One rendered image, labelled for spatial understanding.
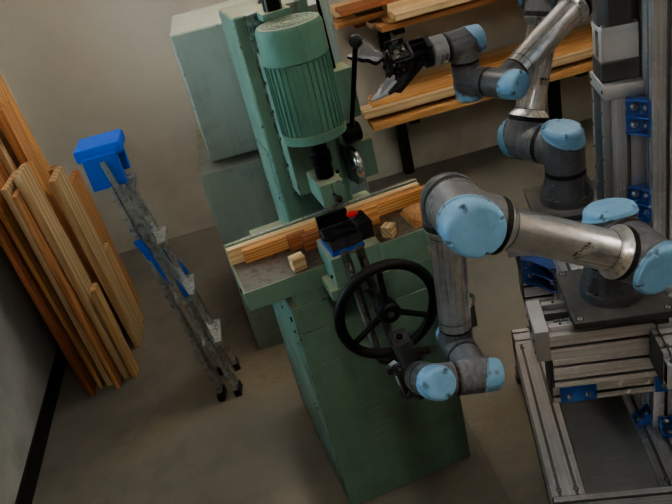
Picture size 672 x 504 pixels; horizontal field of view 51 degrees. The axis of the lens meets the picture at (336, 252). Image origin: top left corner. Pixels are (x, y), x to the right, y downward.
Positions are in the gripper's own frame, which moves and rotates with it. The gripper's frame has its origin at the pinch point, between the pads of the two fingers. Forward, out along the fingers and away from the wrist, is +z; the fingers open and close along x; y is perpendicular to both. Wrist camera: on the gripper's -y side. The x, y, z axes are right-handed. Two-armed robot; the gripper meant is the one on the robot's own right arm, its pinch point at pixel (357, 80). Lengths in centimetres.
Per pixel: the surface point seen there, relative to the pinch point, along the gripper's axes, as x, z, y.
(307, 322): 43, 31, -41
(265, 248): 19, 35, -36
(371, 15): -133, -71, -135
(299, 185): 5.1, 18.7, -33.3
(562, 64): -84, -166, -161
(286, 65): -5.7, 16.9, 6.9
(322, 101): 1.7, 10.2, -1.7
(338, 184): 14.4, 10.4, -23.2
